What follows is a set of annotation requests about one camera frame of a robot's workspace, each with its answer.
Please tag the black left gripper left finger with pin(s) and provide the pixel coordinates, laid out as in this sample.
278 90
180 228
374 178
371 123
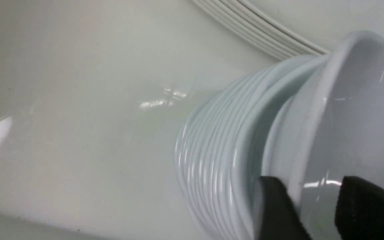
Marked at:
280 220

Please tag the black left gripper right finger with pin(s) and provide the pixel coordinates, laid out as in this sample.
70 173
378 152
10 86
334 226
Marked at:
359 211

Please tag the white bowl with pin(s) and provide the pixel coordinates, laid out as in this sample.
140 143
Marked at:
331 128

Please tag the stack of white bowls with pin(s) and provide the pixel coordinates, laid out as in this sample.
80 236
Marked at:
219 149

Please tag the stack of white plates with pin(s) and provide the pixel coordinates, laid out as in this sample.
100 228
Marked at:
258 29

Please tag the large white plastic tub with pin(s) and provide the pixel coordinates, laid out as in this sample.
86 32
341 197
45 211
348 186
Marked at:
93 94

